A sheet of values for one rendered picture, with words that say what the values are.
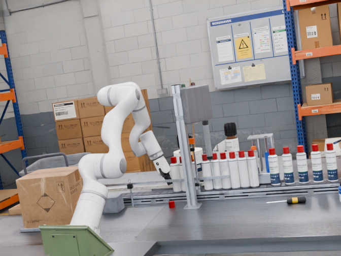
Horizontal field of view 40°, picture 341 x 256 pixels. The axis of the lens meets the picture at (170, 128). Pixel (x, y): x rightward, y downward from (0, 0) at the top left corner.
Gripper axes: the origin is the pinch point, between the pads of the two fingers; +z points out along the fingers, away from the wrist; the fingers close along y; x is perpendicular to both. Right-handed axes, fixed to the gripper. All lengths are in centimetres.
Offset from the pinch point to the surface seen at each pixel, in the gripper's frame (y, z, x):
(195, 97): -13, -37, -40
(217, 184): -2.4, 12.8, -25.9
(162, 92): 440, -74, 115
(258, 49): 424, -62, -45
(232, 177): -3.2, 12.2, -35.9
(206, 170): -3.1, 3.2, -24.1
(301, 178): -3, 28, -69
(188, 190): -17.0, 6.7, -14.1
